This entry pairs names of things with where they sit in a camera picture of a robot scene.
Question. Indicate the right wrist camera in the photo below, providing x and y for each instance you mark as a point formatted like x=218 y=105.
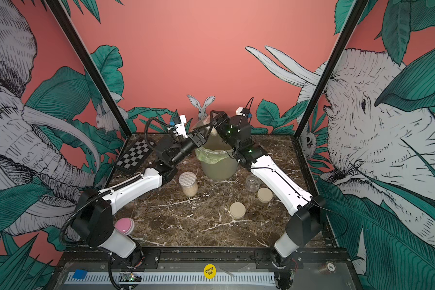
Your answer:
x=244 y=112

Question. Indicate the pink round button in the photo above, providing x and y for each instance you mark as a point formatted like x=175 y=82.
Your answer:
x=125 y=225

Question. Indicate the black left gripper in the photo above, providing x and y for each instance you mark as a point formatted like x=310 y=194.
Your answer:
x=195 y=140

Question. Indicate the white slotted cable duct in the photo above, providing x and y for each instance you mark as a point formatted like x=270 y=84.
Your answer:
x=101 y=278

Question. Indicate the blue tape piece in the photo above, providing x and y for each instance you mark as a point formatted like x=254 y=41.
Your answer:
x=80 y=274

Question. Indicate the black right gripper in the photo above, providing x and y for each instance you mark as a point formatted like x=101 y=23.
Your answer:
x=222 y=121

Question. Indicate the copper wire spool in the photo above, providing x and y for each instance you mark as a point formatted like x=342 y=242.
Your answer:
x=327 y=268

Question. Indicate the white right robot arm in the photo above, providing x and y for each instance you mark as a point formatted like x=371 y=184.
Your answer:
x=304 y=209

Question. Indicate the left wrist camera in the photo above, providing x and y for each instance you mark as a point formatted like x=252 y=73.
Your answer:
x=178 y=126

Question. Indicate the rice jar with beige lid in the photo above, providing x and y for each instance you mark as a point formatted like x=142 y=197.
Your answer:
x=252 y=183

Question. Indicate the yellow round sticker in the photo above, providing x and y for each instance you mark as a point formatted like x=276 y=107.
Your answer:
x=210 y=271

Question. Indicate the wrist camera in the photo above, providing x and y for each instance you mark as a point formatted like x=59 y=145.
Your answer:
x=244 y=112
x=178 y=126

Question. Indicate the white bin with green bag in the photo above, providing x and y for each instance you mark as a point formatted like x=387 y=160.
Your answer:
x=216 y=159

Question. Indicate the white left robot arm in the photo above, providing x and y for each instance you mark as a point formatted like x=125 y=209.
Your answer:
x=92 y=222

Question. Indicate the black white checkerboard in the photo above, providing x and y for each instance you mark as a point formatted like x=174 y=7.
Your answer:
x=134 y=157

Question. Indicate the small green circuit board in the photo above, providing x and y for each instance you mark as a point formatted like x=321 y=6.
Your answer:
x=130 y=278

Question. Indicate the jar with patterned lid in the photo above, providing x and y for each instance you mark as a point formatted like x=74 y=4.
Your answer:
x=188 y=183

